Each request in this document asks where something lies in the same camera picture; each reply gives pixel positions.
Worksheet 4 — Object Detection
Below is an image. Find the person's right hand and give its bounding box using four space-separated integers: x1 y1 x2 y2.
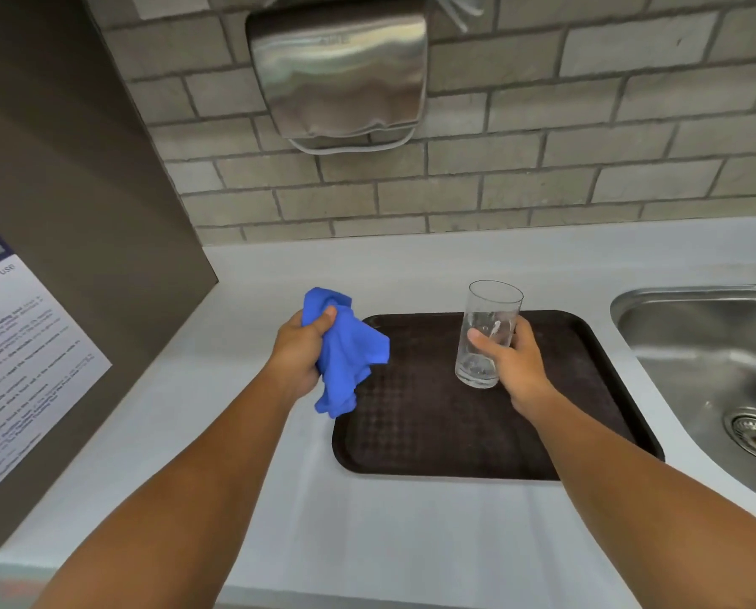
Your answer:
467 315 559 420

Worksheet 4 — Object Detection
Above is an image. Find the grey-brown cabinet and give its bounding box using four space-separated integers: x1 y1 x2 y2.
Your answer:
0 0 219 552

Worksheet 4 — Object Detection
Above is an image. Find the person's left forearm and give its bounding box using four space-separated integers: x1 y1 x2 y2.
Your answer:
34 368 297 609

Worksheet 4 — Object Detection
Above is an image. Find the stainless steel wall dispenser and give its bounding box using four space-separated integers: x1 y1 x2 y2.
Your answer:
245 0 430 155

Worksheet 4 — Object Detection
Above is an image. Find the white printed notice sheet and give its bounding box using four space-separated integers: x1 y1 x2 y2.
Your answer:
0 206 113 496

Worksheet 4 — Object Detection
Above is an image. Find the person's right forearm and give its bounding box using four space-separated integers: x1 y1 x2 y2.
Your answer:
522 390 756 609

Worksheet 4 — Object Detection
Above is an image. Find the stainless steel sink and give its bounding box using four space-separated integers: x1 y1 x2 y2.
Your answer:
610 284 756 507

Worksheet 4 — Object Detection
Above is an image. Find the blue cleaning cloth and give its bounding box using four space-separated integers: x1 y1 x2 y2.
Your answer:
301 287 390 419

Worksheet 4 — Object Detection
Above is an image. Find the dark brown plastic tray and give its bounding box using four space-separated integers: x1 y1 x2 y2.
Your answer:
332 310 665 482

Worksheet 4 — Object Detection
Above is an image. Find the clear drinking glass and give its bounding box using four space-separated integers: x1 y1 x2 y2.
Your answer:
454 280 524 389

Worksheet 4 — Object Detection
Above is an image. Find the person's left hand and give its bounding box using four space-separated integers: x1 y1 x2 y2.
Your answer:
265 304 338 402

